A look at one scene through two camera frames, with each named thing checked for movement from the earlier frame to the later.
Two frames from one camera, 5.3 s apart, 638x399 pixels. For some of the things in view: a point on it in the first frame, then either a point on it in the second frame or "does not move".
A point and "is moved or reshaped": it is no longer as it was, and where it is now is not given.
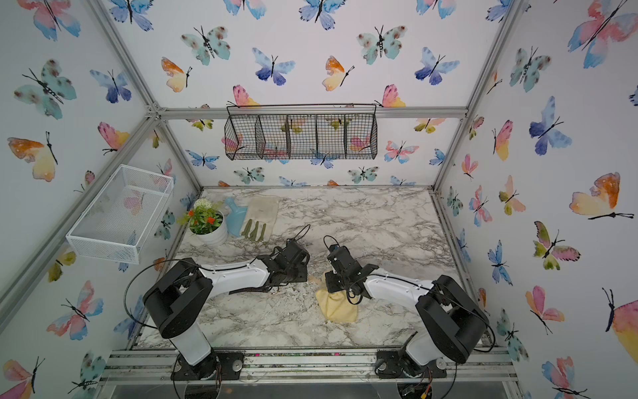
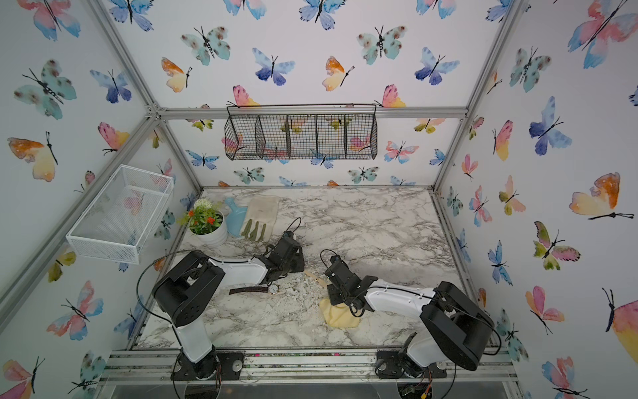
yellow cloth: x=336 y=307 is moved or reshaped
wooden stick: x=317 y=281 does not move
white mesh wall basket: x=120 y=219 does not move
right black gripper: x=331 y=287 → x=331 y=293
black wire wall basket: x=301 y=131 does not move
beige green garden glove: x=261 y=217 does not move
